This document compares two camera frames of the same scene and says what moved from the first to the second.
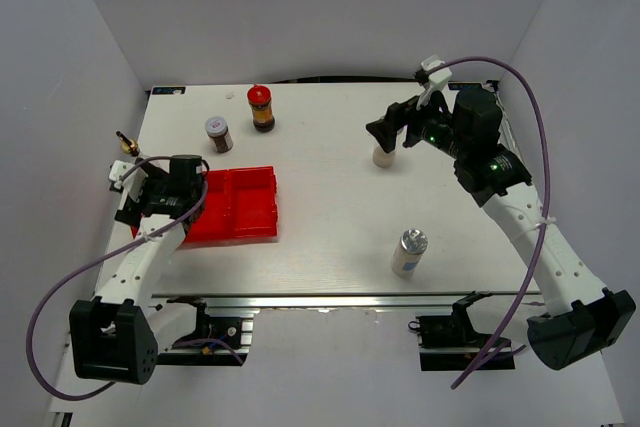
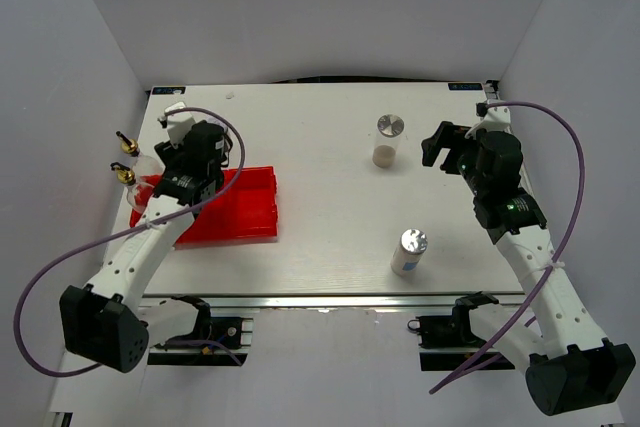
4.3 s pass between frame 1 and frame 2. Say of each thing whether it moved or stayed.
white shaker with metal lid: stayed
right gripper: moved
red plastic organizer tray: stayed
